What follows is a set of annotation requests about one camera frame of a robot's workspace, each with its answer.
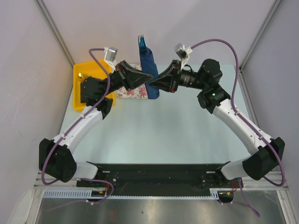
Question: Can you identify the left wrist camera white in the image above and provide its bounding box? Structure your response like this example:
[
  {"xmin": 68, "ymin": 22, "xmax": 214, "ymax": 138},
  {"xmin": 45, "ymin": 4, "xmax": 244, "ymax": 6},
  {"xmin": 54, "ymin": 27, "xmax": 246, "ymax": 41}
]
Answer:
[{"xmin": 104, "ymin": 47, "xmax": 118, "ymax": 70}]

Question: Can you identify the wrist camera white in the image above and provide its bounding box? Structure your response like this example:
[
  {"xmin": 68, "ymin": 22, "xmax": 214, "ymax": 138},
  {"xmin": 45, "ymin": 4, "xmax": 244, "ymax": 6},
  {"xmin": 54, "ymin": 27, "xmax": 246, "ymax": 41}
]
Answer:
[
  {"xmin": 104, "ymin": 47, "xmax": 118, "ymax": 70},
  {"xmin": 174, "ymin": 43, "xmax": 192, "ymax": 70}
]

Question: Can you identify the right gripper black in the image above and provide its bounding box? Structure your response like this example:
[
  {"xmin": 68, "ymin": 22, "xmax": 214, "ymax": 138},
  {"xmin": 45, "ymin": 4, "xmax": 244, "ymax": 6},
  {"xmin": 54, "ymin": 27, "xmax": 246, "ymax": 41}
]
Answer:
[{"xmin": 148, "ymin": 60, "xmax": 206, "ymax": 94}]

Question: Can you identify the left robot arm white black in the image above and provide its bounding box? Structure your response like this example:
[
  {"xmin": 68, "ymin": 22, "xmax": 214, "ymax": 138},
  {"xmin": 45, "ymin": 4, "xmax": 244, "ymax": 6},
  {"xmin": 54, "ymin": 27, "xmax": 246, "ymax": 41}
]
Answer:
[{"xmin": 39, "ymin": 61, "xmax": 153, "ymax": 187}]

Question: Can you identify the white slotted cable duct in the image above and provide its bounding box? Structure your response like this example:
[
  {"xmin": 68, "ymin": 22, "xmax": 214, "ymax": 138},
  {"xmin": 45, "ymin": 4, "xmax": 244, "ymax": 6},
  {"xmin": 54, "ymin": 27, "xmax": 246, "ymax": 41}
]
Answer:
[{"xmin": 43, "ymin": 189, "xmax": 220, "ymax": 199}]

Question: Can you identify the aluminium frame rail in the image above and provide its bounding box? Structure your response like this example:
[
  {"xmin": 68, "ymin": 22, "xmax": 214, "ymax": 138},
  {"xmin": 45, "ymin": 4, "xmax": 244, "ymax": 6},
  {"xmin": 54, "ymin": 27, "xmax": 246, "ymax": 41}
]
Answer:
[{"xmin": 34, "ymin": 171, "xmax": 292, "ymax": 191}]

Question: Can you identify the dark blue paper napkin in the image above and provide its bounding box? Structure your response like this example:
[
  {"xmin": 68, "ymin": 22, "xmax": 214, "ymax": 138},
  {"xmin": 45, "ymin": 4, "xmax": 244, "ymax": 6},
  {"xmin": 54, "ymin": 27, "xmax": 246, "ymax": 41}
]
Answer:
[{"xmin": 139, "ymin": 47, "xmax": 160, "ymax": 99}]

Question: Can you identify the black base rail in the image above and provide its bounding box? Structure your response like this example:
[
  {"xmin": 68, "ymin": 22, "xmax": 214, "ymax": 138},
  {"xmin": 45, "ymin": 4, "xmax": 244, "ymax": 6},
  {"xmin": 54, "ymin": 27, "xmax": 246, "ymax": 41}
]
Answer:
[{"xmin": 76, "ymin": 163, "xmax": 242, "ymax": 197}]

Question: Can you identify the floral pattern tray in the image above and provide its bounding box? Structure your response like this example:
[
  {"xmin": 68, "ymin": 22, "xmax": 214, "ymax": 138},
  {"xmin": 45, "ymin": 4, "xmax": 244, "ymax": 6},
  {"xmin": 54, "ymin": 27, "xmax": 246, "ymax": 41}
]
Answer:
[{"xmin": 116, "ymin": 64, "xmax": 150, "ymax": 100}]

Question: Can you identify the yellow plastic bin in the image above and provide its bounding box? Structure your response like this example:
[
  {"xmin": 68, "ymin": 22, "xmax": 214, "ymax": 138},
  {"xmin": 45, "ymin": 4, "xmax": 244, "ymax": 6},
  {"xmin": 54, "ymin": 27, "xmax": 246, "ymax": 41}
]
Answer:
[{"xmin": 72, "ymin": 61, "xmax": 107, "ymax": 112}]

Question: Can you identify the blue metal fork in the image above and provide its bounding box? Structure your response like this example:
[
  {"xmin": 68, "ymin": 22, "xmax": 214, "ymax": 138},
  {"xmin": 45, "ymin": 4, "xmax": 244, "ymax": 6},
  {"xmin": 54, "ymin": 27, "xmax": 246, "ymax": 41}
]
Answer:
[{"xmin": 138, "ymin": 35, "xmax": 147, "ymax": 52}]

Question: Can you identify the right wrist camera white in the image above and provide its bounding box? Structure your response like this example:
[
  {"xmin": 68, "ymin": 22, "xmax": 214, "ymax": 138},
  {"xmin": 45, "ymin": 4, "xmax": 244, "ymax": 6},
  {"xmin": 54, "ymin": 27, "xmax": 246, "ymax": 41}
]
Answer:
[{"xmin": 174, "ymin": 43, "xmax": 192, "ymax": 70}]

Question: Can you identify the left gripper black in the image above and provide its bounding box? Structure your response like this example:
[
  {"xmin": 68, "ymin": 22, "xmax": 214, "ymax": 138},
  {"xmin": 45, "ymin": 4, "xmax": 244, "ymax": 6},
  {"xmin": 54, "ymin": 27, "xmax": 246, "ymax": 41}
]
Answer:
[{"xmin": 101, "ymin": 61, "xmax": 154, "ymax": 98}]

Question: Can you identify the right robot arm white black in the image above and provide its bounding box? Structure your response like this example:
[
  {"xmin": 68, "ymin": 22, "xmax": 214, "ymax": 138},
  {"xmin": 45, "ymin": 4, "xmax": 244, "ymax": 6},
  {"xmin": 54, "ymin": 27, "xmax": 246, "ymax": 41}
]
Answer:
[{"xmin": 149, "ymin": 59, "xmax": 285, "ymax": 187}]

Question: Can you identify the black rolled napkin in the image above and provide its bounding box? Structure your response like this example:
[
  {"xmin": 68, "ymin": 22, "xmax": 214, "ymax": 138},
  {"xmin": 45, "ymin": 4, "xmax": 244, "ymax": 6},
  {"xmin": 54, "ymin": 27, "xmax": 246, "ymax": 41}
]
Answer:
[{"xmin": 80, "ymin": 82, "xmax": 87, "ymax": 103}]

